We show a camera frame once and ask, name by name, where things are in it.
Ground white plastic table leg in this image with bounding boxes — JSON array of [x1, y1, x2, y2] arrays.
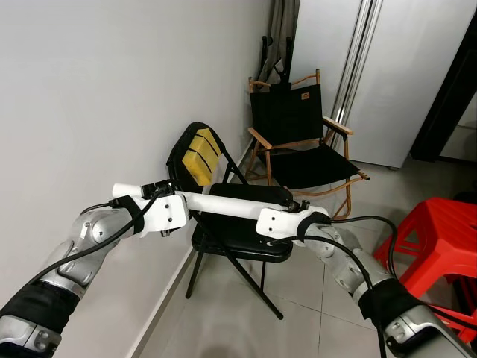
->
[[112, 183, 329, 224]]

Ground yellow rectangular pad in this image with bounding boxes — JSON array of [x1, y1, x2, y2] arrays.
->
[[183, 128, 222, 186]]

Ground black folding chair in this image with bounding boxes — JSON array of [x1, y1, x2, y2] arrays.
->
[[165, 122, 295, 320]]

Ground wooden black fabric armchair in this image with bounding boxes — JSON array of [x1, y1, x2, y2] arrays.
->
[[247, 69, 371, 219]]

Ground red object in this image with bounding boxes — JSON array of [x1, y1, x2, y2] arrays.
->
[[373, 198, 477, 344]]

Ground silver fridge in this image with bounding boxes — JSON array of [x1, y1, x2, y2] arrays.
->
[[287, 0, 477, 169]]

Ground black cabinet white drawers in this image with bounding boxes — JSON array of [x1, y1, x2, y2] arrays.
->
[[410, 11, 477, 163]]

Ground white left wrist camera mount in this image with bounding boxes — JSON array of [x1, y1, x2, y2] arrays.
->
[[134, 192, 191, 238]]

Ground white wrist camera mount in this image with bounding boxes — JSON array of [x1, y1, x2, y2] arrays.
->
[[134, 192, 191, 238], [256, 207, 332, 245]]

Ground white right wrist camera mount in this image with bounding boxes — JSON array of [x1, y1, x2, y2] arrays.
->
[[256, 207, 332, 245]]

